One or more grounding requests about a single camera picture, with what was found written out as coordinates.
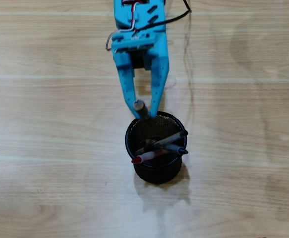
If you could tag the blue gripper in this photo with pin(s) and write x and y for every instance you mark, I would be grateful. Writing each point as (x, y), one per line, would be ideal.
(137, 46)

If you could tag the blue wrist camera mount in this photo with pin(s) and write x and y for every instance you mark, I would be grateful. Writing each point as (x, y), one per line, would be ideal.
(134, 43)

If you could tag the clear gel pen black grip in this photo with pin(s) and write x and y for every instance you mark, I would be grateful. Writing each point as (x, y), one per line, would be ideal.
(174, 138)

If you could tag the black pen grey grip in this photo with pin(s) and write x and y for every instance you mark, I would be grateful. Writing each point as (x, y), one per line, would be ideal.
(177, 149)

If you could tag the black retractable pen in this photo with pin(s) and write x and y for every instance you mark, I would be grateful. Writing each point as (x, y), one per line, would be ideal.
(141, 110)

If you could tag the black mesh pen holder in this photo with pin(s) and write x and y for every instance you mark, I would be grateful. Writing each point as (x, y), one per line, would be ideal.
(156, 173)

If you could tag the red pen white grip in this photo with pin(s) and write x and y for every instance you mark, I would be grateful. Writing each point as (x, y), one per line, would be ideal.
(144, 156)

